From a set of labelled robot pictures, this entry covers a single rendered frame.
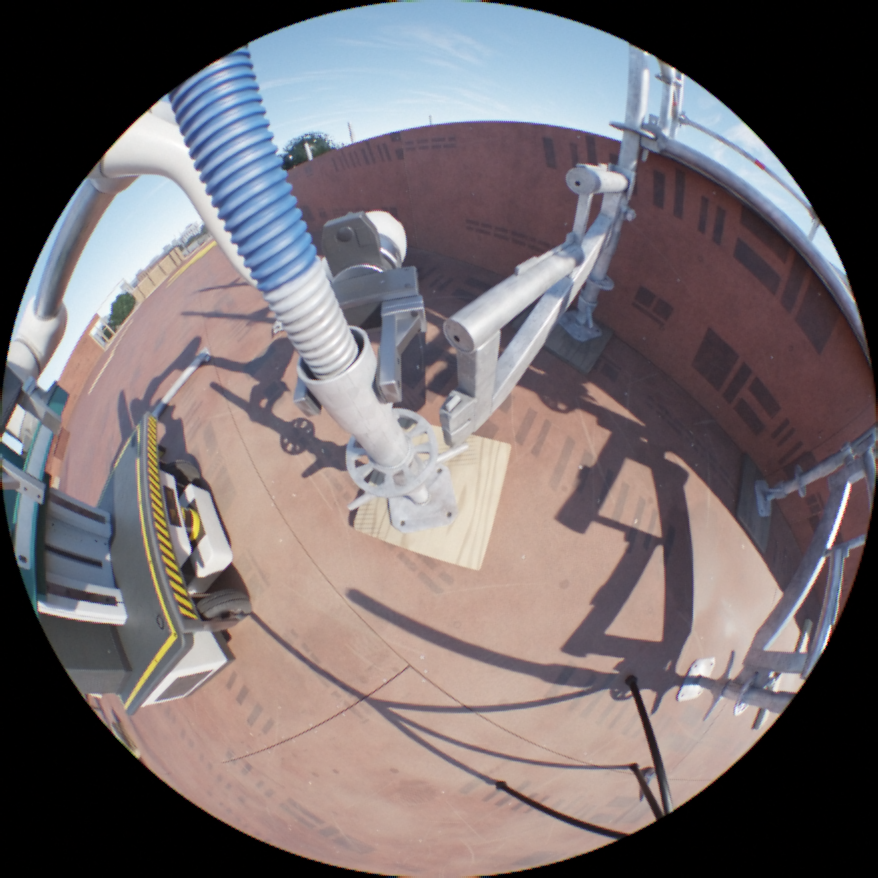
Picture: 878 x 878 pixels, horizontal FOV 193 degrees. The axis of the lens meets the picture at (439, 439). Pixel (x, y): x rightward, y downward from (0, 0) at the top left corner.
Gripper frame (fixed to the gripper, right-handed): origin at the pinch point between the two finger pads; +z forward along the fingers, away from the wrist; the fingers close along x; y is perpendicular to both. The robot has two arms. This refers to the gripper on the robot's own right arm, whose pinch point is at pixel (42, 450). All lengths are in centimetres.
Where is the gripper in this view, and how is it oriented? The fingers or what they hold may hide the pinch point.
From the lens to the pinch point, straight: 51.2
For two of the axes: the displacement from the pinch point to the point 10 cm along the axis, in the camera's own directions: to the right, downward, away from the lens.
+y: -7.0, 6.7, -2.5
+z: 0.8, 4.2, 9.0
